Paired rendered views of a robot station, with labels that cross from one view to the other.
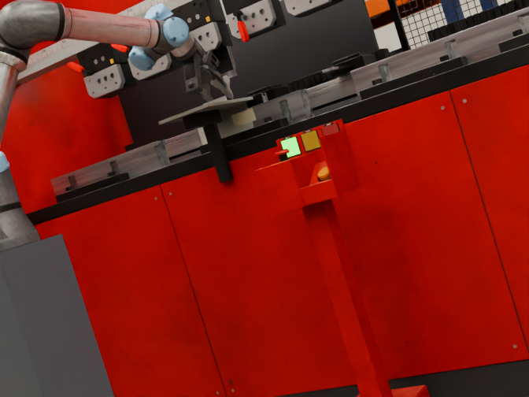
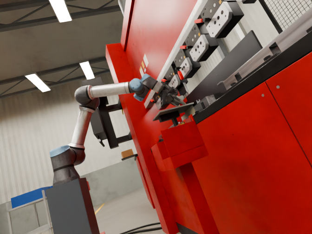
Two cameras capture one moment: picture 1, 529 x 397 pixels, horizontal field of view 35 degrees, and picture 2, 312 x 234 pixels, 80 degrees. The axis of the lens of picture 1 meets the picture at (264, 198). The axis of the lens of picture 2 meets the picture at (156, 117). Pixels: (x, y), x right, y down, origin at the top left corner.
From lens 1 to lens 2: 1.58 m
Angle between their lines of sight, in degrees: 41
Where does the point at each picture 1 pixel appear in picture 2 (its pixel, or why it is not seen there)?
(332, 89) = not seen: hidden behind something
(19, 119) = (149, 118)
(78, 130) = not seen: hidden behind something
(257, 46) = (221, 77)
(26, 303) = (55, 211)
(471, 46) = (289, 42)
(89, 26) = (98, 91)
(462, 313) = not seen: outside the picture
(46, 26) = (82, 95)
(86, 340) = (84, 226)
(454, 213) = (289, 174)
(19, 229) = (61, 177)
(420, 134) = (253, 115)
